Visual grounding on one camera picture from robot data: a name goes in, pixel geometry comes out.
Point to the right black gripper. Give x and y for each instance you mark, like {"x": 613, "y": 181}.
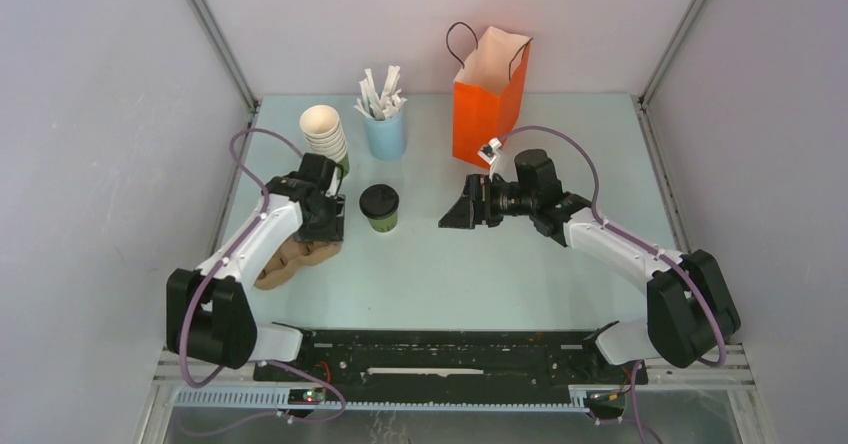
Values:
{"x": 465, "y": 213}

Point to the light blue holder cup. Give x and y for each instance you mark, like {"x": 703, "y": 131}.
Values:
{"x": 387, "y": 139}

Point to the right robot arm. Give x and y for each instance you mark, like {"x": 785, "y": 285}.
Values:
{"x": 689, "y": 306}

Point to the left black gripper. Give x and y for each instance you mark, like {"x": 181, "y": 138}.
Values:
{"x": 333, "y": 231}

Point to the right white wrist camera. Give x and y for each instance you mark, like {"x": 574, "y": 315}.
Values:
{"x": 491, "y": 154}

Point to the brown cardboard cup carrier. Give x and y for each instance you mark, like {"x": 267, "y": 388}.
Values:
{"x": 290, "y": 257}

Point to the green paper coffee cup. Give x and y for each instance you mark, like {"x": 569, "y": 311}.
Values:
{"x": 384, "y": 224}

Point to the orange paper bag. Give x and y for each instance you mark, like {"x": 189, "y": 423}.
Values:
{"x": 487, "y": 90}

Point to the black metal base rail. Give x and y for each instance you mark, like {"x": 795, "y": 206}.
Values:
{"x": 446, "y": 370}

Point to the stack of paper cups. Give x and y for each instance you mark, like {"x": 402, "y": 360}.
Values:
{"x": 322, "y": 129}

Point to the white stirrer packets bundle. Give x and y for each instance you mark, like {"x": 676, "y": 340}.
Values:
{"x": 380, "y": 103}

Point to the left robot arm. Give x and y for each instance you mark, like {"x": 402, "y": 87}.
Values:
{"x": 208, "y": 314}

